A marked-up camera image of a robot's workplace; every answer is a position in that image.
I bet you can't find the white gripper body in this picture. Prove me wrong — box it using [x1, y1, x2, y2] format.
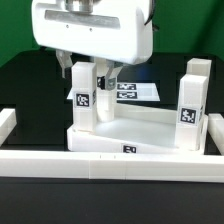
[31, 0, 154, 64]

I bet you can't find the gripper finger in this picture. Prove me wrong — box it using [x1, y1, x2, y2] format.
[105, 61, 123, 91]
[56, 50, 73, 77]

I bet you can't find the white desk top tray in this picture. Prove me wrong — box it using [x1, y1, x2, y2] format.
[67, 104, 208, 155]

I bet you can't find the white fiducial marker sheet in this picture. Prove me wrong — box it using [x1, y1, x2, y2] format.
[66, 81, 162, 102]

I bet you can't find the white U-shaped fence frame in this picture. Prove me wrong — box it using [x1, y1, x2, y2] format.
[0, 108, 224, 183]

